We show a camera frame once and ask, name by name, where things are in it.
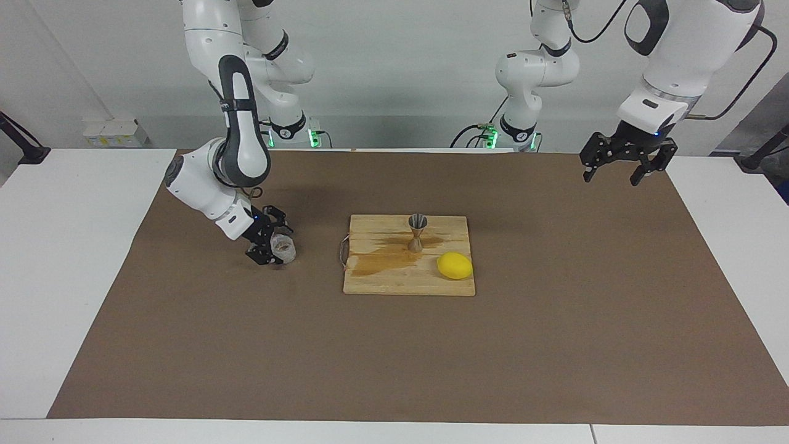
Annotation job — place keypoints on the yellow lemon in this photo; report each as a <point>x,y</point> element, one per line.
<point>455,266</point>

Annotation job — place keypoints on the brown paper table mat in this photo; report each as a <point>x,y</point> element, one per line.
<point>246,345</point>

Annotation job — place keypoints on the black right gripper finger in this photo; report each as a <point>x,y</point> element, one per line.
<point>262,256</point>
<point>280,219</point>

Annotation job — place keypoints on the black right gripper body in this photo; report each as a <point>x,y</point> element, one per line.
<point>259,229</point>

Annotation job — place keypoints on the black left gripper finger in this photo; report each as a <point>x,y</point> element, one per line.
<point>599,150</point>
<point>659,160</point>

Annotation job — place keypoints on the black clamp stand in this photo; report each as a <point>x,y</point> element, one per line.
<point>34,154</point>
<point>753,162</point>

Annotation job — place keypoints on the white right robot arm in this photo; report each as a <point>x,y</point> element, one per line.
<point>203,185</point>

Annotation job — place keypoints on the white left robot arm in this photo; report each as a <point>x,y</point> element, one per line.
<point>690,49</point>

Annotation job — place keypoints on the steel double jigger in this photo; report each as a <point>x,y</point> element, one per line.
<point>417,237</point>

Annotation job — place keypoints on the small clear glass cup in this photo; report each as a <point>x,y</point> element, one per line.
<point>285,250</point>

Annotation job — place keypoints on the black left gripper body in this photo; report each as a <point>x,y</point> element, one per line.
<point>638,139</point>

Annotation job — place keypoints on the wooden cutting board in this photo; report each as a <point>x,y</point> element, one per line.
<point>382,277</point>

